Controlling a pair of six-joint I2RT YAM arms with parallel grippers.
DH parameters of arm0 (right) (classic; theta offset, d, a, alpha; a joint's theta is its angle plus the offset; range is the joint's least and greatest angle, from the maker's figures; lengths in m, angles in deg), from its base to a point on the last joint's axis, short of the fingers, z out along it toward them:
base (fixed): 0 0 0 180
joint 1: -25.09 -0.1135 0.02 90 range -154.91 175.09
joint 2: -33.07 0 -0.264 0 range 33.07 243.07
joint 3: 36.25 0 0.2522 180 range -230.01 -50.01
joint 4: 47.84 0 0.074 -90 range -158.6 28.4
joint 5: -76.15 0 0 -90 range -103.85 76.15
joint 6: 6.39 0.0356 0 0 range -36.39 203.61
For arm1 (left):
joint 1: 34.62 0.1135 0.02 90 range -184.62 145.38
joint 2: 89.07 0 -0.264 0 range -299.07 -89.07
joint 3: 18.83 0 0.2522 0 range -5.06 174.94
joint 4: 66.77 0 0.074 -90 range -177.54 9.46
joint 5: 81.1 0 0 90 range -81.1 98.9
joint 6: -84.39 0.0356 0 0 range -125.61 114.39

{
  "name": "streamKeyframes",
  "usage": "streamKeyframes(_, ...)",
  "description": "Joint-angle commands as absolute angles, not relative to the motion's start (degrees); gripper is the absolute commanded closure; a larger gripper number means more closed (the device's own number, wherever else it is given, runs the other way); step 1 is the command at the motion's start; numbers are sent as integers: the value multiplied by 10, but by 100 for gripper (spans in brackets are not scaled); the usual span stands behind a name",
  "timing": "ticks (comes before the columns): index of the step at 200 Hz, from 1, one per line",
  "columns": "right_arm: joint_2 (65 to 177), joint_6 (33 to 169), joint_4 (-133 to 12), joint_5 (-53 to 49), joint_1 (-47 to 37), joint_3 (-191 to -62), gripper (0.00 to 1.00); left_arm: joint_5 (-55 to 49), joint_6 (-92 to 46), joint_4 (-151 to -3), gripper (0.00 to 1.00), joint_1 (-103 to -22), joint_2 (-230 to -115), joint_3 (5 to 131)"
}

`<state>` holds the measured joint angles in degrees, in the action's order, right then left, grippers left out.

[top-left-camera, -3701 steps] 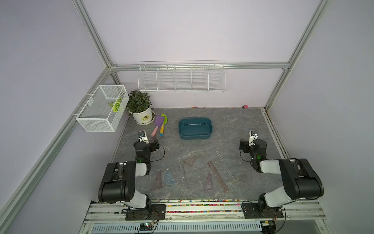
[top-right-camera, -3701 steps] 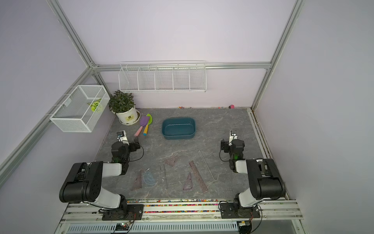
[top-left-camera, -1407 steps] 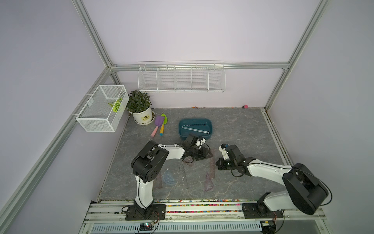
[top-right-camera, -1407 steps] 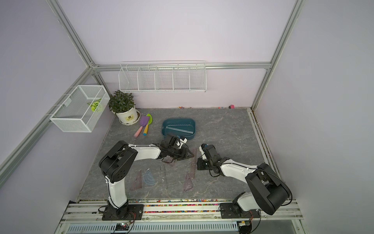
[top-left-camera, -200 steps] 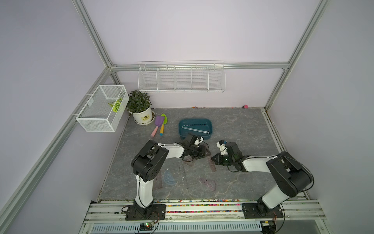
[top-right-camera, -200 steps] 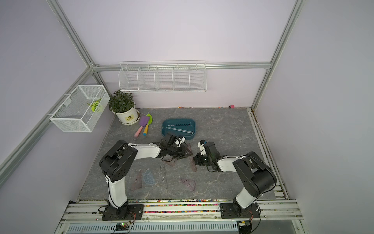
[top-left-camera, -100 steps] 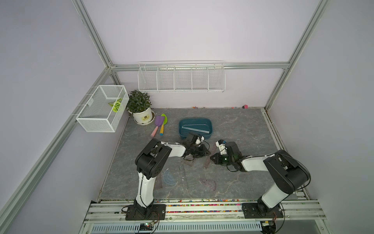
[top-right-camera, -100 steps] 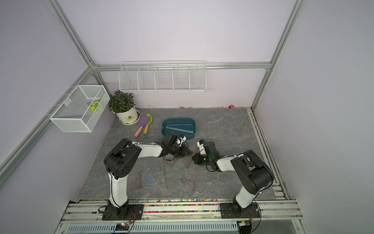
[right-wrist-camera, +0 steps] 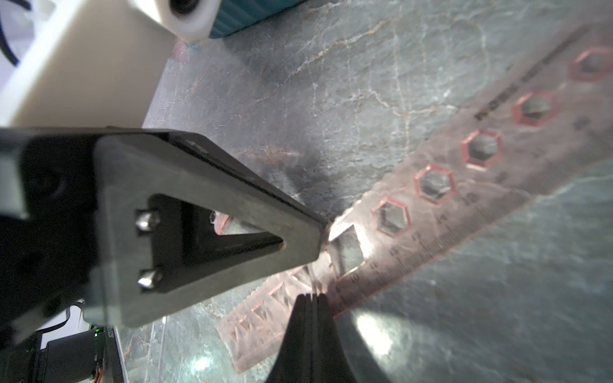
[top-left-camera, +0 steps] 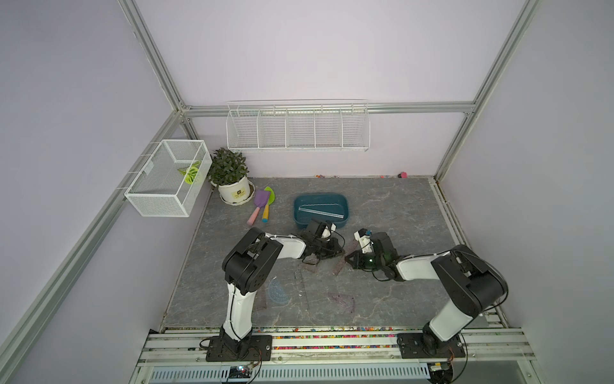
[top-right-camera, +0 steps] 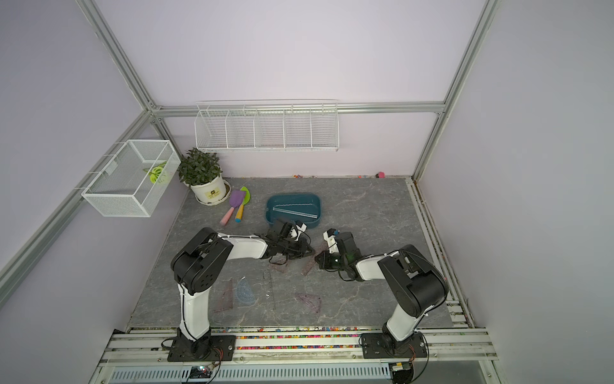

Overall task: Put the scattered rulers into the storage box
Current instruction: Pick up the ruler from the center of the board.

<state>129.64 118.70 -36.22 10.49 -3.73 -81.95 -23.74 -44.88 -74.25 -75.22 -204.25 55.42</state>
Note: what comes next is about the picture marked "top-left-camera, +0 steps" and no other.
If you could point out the red straight ruler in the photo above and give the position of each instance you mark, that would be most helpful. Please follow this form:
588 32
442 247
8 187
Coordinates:
339 267

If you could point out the teal plastic storage box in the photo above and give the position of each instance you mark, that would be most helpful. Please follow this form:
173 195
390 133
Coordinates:
302 219

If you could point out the clear straight ruler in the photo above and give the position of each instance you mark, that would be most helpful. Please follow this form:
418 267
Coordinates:
331 210

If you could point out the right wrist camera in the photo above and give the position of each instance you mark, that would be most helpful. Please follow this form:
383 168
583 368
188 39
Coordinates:
363 237

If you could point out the white wire wall shelf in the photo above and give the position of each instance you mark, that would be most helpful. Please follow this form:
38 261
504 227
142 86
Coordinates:
317 125

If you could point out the green potted plant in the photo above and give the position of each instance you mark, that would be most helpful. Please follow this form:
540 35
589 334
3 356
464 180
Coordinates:
227 167

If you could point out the green item in basket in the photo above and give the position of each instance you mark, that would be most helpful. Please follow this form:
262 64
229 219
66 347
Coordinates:
191 173

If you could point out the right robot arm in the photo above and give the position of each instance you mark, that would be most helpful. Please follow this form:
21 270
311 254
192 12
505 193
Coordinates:
472 284

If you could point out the clear long ruler on table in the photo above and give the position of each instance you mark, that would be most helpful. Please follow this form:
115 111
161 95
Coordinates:
302 289

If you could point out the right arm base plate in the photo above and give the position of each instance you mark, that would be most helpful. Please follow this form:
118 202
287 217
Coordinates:
414 345

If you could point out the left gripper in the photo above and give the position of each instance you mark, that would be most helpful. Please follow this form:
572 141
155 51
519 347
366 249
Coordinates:
334 247

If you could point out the white pot saucer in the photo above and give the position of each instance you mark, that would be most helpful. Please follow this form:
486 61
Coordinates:
239 204

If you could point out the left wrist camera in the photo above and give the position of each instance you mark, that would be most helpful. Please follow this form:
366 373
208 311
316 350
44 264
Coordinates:
329 230

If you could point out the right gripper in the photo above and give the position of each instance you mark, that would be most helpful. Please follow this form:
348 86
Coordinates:
356 262

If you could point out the white plant pot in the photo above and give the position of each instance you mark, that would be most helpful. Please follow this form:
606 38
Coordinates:
235 193

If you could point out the green shovel yellow handle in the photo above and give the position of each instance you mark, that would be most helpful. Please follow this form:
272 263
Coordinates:
270 201

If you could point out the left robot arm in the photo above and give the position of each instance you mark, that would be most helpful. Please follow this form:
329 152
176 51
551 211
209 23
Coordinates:
248 265

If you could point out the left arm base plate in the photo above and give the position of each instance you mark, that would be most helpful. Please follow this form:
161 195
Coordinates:
239 347

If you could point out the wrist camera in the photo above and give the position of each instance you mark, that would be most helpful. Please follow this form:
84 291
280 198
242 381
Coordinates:
329 230
363 237

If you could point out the white wire side basket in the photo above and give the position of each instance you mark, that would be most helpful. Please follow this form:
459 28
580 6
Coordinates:
159 190

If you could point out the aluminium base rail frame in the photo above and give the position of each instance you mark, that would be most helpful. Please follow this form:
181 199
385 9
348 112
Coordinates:
340 355

